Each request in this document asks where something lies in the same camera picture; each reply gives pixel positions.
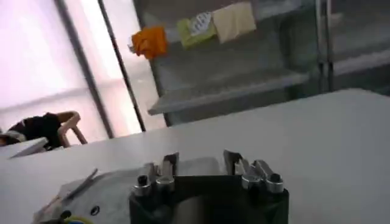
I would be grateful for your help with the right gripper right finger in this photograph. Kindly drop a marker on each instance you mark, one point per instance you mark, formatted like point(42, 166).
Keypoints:
point(259, 176)

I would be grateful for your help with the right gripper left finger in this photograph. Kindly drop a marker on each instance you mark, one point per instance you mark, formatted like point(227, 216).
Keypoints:
point(166, 164)

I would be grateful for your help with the wooden chair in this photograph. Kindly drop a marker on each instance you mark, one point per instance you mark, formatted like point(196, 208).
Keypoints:
point(71, 120)

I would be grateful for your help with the grey metal shelf rack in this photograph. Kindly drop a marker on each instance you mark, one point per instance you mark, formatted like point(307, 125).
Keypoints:
point(228, 88)

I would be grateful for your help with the grey window frame bar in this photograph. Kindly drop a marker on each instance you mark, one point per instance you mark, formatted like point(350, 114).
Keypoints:
point(83, 67)

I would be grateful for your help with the black window frame bar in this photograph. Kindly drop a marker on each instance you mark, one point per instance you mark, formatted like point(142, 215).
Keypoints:
point(122, 67)

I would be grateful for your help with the grey printed t-shirt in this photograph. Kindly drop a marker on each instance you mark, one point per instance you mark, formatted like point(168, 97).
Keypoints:
point(106, 194)

